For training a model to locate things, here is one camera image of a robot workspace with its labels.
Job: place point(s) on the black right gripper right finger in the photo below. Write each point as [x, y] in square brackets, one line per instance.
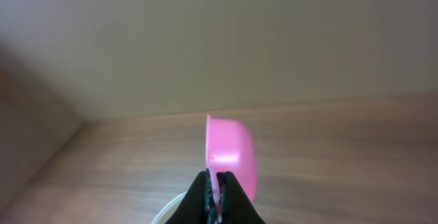
[236, 206]

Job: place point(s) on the white bowl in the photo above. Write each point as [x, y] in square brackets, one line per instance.
[168, 210]

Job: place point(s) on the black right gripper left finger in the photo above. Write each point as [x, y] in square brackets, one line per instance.
[191, 210]

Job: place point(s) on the pink plastic measuring scoop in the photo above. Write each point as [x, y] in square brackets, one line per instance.
[229, 146]

